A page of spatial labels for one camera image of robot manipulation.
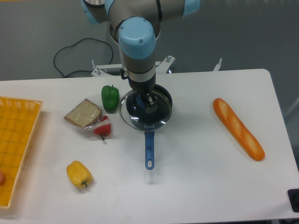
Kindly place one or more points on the wrapped bread slice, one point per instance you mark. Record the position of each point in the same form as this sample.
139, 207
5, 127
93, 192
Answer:
85, 114

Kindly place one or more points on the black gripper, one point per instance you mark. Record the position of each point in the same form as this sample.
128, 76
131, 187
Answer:
146, 87

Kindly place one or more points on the orange baguette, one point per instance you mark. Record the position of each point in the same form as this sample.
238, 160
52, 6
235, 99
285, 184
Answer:
238, 130

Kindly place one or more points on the blue frying pan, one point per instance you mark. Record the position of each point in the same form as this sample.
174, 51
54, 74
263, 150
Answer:
149, 149

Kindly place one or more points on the glass pan lid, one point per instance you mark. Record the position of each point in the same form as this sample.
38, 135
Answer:
133, 112

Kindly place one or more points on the white table clamp bracket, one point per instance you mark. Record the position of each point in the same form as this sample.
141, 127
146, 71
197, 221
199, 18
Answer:
218, 65

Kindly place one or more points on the red bell pepper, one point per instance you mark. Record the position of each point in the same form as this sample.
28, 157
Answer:
104, 128

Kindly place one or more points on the white metal mounting bracket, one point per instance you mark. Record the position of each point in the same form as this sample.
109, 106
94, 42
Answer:
162, 67

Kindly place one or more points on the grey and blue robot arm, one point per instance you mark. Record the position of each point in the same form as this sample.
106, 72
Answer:
135, 26

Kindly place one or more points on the yellow bell pepper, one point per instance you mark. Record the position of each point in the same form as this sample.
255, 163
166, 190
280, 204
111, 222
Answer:
79, 174

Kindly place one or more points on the yellow woven basket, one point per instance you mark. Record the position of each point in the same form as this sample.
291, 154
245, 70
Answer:
18, 118

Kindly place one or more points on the green bell pepper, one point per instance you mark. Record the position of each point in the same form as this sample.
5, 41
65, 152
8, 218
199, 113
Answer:
110, 98

